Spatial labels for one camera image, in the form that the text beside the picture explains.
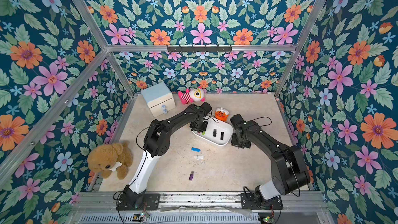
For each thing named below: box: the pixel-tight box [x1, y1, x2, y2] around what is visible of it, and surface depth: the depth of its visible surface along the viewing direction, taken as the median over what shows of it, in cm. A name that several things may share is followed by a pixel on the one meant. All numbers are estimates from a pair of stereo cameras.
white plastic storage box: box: [191, 116, 234, 147], surface depth 98 cm
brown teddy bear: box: [87, 143, 134, 180], surface depth 73 cm
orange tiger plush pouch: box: [214, 106, 230, 122], surface depth 103 cm
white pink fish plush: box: [177, 86, 207, 105], surface depth 113 cm
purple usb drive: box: [188, 170, 195, 182], surface depth 83 cm
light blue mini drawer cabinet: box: [140, 82, 177, 118], surface depth 103 cm
